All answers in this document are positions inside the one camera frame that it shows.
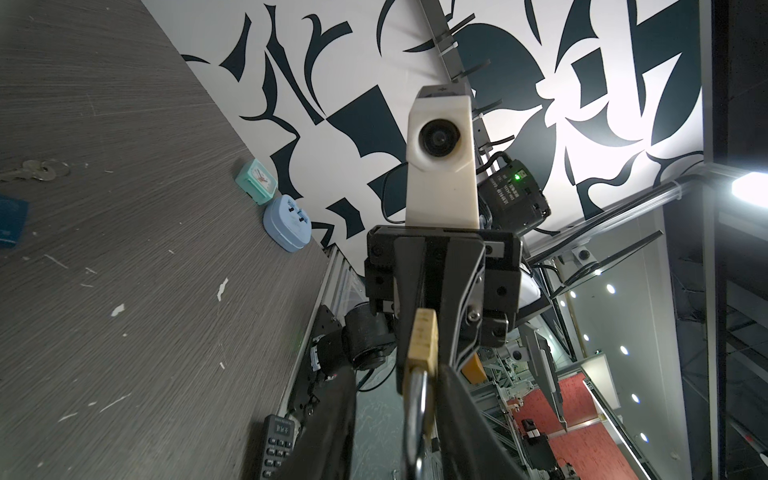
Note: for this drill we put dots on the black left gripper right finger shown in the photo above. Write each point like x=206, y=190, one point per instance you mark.
x=469, y=449

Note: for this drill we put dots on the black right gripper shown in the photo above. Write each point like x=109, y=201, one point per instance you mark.
x=470, y=278

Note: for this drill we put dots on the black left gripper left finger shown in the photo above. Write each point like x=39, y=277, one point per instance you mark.
x=325, y=449

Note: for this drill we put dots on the brass padlock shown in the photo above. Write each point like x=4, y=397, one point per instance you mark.
x=420, y=373

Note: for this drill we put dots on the blue padlock with key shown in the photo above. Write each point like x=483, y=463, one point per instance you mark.
x=13, y=215

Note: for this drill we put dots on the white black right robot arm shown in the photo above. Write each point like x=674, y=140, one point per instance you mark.
x=515, y=204

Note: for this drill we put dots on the silver loose key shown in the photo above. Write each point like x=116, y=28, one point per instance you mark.
x=43, y=171

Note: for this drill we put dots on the black remote control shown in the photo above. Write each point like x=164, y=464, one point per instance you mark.
x=276, y=446

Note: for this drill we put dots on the light blue round device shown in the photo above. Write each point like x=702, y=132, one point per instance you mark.
x=287, y=224

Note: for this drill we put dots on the teal alarm clock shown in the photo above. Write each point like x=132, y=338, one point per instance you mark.
x=257, y=182

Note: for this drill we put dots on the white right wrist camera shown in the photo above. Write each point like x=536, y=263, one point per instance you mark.
x=441, y=187

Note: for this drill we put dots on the black wall hook rail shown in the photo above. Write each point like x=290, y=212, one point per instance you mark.
x=446, y=46

